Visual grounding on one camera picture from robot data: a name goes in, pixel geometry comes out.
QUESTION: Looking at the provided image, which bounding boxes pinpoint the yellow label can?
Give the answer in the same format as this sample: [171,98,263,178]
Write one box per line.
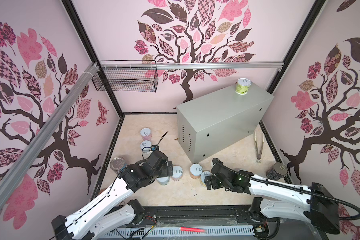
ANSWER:
[200,171,212,187]

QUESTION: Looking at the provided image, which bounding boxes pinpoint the teal white label can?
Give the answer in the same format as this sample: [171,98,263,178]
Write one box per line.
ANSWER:
[140,140,152,154]

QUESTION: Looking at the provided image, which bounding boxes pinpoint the green label can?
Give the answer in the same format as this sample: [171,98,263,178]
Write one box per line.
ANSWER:
[235,78,252,95]

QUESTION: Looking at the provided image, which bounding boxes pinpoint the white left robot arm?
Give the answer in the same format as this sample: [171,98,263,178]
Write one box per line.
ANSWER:
[52,151,173,240]

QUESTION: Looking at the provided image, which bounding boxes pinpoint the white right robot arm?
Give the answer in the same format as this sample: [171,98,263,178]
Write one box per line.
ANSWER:
[205,158,340,235]

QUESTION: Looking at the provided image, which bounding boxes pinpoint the light blue label can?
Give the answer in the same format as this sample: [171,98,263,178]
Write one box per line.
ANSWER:
[156,177,171,186]

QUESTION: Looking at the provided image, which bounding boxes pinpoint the orange red label can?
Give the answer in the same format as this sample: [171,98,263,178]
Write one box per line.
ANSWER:
[190,164,203,179]

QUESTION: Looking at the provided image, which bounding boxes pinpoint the blue Progresso soup can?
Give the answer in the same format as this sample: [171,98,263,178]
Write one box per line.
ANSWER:
[109,157,127,174]

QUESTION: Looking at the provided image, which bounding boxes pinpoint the pink orange label can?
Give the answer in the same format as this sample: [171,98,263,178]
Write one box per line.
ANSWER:
[171,166,184,181]

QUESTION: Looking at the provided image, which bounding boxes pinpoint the metal tongs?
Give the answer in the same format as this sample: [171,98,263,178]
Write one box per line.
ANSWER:
[254,131,265,163]

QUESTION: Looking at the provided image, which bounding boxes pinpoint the grey metal cabinet box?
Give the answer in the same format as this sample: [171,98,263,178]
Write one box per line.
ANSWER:
[177,84,274,164]

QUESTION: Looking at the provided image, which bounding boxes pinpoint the dark grey label can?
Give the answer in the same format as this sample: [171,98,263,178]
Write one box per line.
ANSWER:
[266,163,288,181]

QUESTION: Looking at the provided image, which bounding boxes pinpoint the red pen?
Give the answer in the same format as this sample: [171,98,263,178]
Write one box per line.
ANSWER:
[180,227,207,233]

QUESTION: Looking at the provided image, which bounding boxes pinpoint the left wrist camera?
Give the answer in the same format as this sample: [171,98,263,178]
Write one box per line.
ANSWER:
[151,145,160,152]

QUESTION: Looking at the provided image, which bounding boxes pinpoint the white slotted cable duct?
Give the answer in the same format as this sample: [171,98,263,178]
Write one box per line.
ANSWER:
[101,226,255,240]

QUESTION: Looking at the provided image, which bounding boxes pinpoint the black wire basket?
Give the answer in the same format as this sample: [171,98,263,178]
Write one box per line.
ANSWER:
[92,60,159,93]

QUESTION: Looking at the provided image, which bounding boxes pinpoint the aluminium rail back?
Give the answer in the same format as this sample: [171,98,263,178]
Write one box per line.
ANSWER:
[101,62,284,70]

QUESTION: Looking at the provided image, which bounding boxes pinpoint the aluminium rail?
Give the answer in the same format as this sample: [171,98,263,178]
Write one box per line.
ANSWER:
[101,62,284,70]
[0,63,99,210]

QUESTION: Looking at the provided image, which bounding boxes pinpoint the black corrugated cable hose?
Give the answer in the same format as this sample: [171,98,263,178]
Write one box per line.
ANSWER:
[211,158,360,221]

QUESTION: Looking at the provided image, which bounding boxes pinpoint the aluminium rail left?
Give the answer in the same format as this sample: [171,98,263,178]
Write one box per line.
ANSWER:
[0,63,99,210]

